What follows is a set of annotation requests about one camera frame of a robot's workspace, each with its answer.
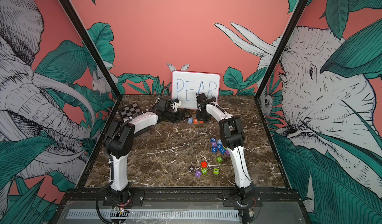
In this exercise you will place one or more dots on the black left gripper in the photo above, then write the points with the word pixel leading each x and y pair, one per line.
pixel 179 118

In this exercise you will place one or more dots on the pink framed whiteboard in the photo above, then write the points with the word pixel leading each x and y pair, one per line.
pixel 186 85

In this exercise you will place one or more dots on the red letter block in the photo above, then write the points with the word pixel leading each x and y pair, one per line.
pixel 204 164

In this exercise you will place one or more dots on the black white checkered board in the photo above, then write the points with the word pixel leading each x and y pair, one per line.
pixel 129 111

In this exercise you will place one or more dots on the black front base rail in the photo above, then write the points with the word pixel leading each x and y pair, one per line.
pixel 142 195

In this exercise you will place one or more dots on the black frame post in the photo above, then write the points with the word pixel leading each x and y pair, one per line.
pixel 298 10
pixel 89 44

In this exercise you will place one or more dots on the black frame post left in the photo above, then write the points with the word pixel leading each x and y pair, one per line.
pixel 89 44

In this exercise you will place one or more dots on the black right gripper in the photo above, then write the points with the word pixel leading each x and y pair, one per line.
pixel 198 117

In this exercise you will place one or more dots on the green N letter block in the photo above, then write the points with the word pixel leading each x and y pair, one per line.
pixel 204 171

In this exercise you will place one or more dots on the black frame post right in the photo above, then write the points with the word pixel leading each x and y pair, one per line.
pixel 298 10

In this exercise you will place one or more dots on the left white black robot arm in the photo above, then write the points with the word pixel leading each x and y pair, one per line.
pixel 134 121

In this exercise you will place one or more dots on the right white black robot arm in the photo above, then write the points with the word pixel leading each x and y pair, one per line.
pixel 232 138

